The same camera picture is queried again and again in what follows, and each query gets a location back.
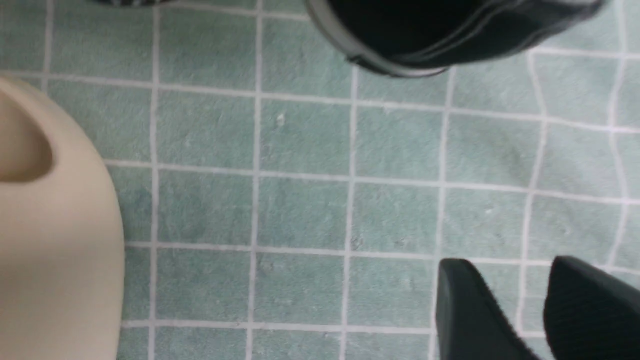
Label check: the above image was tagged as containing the green checked cloth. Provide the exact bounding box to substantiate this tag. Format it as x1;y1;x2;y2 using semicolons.
1;0;640;360

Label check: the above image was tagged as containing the black canvas sneaker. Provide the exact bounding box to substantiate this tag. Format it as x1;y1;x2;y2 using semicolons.
305;0;609;78

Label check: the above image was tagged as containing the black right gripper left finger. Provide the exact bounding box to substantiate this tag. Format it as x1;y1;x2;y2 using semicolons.
435;258;538;360

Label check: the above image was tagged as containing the cream slide right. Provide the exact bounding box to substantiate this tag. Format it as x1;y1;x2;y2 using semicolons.
0;76;125;360

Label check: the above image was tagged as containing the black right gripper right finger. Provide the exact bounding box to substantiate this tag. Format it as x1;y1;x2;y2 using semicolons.
542;256;640;360

